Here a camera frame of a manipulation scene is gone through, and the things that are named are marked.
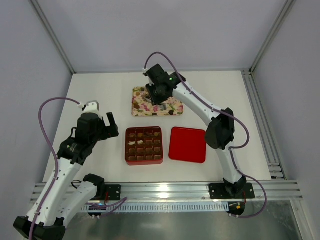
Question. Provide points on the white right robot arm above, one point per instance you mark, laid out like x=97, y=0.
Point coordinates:
x=220, y=123

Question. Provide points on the floral tray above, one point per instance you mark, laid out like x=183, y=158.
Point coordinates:
x=140, y=108

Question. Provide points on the left aluminium frame post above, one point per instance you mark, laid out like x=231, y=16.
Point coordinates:
x=51, y=33

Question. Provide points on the black mounting plate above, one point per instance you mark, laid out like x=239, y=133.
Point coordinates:
x=112, y=192
x=222, y=191

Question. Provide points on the right aluminium side rail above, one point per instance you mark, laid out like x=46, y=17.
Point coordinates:
x=267, y=139

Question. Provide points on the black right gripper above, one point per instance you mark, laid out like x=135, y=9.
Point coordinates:
x=155, y=99

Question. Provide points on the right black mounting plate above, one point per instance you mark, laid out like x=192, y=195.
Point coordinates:
x=222, y=191

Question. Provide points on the dark chocolate piece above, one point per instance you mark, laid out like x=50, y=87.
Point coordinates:
x=149, y=134

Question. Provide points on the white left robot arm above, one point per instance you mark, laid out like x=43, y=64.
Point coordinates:
x=51, y=214

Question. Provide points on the red box lid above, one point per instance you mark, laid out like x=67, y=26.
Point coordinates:
x=187, y=145

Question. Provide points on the aluminium frame post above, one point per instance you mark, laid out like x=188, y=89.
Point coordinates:
x=51, y=33
x=272, y=33

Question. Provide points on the right aluminium frame post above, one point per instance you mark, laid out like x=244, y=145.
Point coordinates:
x=272, y=33

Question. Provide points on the metal tweezers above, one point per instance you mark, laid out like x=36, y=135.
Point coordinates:
x=148, y=99

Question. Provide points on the aluminium front rail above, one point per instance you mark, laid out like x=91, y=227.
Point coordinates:
x=161, y=192

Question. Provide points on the red chocolate box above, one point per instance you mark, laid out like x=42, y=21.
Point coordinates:
x=151, y=152

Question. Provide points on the white slotted cable duct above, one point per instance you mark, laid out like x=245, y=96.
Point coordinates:
x=172, y=207

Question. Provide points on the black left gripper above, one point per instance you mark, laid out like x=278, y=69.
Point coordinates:
x=107, y=129

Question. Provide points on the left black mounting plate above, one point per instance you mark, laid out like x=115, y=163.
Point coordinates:
x=112, y=192

